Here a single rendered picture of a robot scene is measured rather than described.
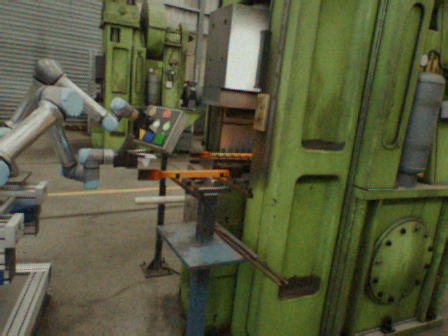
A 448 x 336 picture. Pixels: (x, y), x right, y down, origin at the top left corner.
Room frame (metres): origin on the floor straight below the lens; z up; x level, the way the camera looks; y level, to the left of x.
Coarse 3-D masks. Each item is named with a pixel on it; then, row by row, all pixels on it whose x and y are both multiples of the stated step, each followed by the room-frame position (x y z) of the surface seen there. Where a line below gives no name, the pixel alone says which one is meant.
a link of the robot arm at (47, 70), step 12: (48, 60) 1.77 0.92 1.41; (36, 72) 1.74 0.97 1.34; (48, 72) 1.72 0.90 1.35; (60, 72) 1.75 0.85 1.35; (48, 84) 1.74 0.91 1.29; (60, 84) 1.74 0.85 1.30; (72, 84) 1.77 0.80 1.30; (84, 96) 1.78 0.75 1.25; (84, 108) 1.78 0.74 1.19; (96, 108) 1.80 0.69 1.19; (96, 120) 1.81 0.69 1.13; (108, 120) 1.79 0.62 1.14
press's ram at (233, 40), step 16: (224, 16) 1.86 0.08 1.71; (240, 16) 1.80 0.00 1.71; (256, 16) 1.84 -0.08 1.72; (208, 32) 2.03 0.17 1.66; (224, 32) 1.84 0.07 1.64; (240, 32) 1.80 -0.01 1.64; (256, 32) 1.84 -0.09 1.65; (208, 48) 2.02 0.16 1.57; (224, 48) 1.82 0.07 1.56; (240, 48) 1.81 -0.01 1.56; (256, 48) 1.85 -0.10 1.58; (208, 64) 2.00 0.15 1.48; (224, 64) 1.81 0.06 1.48; (240, 64) 1.81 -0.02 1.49; (256, 64) 1.85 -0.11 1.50; (208, 80) 1.98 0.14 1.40; (224, 80) 1.79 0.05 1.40; (240, 80) 1.81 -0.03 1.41
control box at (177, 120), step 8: (160, 112) 2.36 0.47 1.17; (168, 112) 2.32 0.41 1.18; (176, 112) 2.28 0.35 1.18; (160, 120) 2.32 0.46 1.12; (168, 120) 2.28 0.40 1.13; (176, 120) 2.24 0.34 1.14; (184, 120) 2.28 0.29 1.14; (160, 128) 2.27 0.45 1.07; (168, 128) 2.23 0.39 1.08; (176, 128) 2.23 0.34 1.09; (144, 136) 2.31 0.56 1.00; (168, 136) 2.19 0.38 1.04; (176, 136) 2.23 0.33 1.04; (144, 144) 2.29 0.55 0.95; (152, 144) 2.22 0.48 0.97; (168, 144) 2.18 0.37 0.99; (168, 152) 2.19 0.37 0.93
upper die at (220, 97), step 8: (208, 88) 1.97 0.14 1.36; (216, 88) 1.87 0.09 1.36; (224, 88) 1.83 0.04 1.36; (208, 96) 1.96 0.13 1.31; (216, 96) 1.86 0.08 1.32; (224, 96) 1.83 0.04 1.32; (232, 96) 1.86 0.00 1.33; (240, 96) 1.88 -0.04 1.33; (248, 96) 1.90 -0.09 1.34; (256, 96) 1.92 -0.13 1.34; (216, 104) 1.85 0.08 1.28; (224, 104) 1.84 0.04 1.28; (232, 104) 1.86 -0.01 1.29; (240, 104) 1.88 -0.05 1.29; (248, 104) 1.90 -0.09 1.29
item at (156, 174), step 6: (138, 174) 1.36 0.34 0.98; (144, 174) 1.37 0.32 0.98; (150, 174) 1.38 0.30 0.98; (156, 174) 1.40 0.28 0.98; (162, 174) 1.40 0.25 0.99; (168, 174) 1.41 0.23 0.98; (174, 174) 1.42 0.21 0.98; (180, 174) 1.44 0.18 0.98; (186, 174) 1.45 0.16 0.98; (192, 174) 1.46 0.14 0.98; (198, 174) 1.48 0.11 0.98; (204, 174) 1.49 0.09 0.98; (210, 174) 1.51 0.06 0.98; (216, 174) 1.52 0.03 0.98; (228, 174) 1.55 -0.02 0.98; (138, 180) 1.36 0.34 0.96; (144, 180) 1.36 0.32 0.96; (150, 180) 1.38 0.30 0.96; (156, 180) 1.39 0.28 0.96
